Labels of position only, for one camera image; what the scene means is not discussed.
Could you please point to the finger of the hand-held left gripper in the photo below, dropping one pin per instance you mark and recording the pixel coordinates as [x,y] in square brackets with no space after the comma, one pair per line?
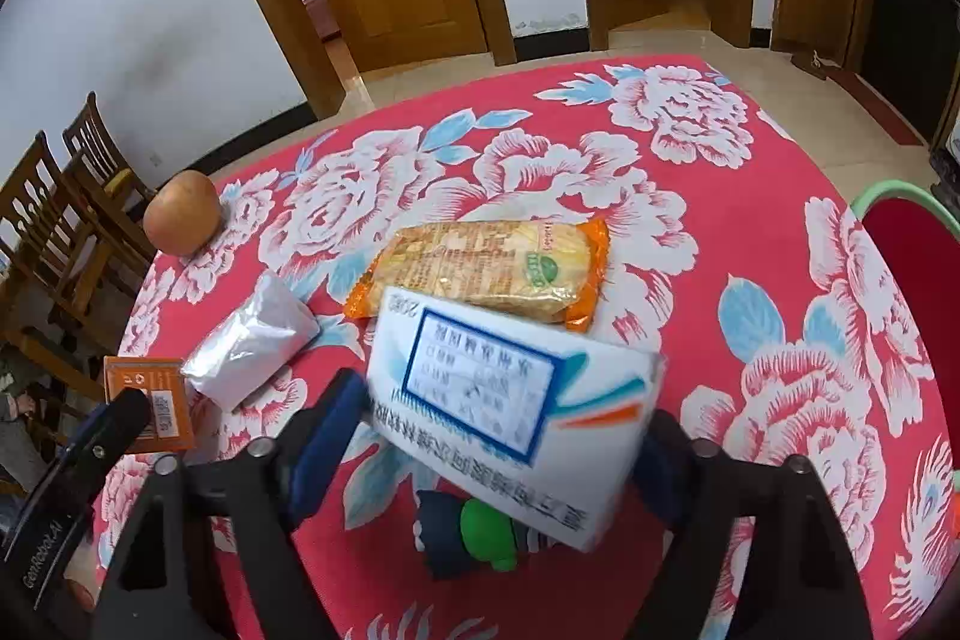
[105,437]

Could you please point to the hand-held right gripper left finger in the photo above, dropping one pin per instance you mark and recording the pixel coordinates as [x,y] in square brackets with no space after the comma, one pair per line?
[322,452]

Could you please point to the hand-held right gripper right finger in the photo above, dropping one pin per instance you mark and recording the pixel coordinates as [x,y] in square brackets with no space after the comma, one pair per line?
[664,467]

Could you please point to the orange cardboard box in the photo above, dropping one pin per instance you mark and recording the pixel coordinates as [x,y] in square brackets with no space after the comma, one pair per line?
[157,385]

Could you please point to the white box with blue print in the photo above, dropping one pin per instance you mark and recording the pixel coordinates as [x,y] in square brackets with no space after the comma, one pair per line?
[487,385]

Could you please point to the red stool green rim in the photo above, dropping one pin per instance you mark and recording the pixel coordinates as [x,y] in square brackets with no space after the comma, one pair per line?
[915,280]

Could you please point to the silver foil packet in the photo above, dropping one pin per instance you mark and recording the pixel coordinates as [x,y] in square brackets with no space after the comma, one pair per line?
[247,340]

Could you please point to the dark toy with green part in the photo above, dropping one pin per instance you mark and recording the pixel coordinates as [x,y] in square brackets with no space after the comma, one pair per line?
[450,535]

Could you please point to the dark wooden chair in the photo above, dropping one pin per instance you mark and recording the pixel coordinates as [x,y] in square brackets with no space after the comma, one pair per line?
[45,235]

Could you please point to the red apple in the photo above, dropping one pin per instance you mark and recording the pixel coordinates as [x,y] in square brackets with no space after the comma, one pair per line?
[182,212]

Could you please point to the orange cracker snack packet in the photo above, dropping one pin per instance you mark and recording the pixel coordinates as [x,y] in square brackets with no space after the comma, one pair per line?
[480,269]

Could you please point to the wooden chair with yellow cushion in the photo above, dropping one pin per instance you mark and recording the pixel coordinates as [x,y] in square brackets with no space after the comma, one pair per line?
[97,153]

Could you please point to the red floral tablecloth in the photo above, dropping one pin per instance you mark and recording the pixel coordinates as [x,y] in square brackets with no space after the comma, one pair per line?
[540,160]

